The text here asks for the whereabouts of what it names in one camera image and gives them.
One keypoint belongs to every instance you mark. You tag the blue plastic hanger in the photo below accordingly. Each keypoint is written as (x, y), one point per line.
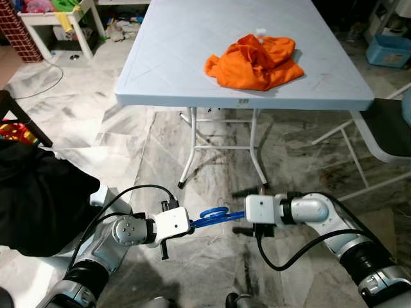
(215, 215)

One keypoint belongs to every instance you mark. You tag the black garment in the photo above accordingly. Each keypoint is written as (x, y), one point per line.
(38, 199)

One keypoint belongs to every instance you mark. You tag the orange shirt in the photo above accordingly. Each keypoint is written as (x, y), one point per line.
(257, 64)

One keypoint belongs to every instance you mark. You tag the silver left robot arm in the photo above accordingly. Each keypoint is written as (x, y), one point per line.
(125, 231)

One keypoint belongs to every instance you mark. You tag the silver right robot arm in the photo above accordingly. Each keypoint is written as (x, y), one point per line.
(314, 208)

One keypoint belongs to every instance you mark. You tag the left robot leg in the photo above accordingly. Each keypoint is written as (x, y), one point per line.
(157, 303)

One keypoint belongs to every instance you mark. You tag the white grey folding chair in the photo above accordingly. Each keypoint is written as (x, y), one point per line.
(392, 122)

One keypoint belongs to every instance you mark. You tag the red toy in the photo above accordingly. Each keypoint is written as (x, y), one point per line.
(14, 133)

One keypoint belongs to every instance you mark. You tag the small blue plastic basket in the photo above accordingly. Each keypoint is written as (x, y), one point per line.
(388, 51)

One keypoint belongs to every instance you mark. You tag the small white table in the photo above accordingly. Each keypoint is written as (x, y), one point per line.
(48, 18)

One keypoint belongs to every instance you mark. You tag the red brick pattern pillar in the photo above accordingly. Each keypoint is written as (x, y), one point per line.
(19, 38)

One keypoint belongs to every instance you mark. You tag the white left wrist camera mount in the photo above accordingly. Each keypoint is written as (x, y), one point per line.
(172, 223)

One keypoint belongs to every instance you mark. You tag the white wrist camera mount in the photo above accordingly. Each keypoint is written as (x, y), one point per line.
(172, 223)
(263, 208)

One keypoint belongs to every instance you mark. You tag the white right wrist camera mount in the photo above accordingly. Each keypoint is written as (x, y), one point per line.
(263, 208)

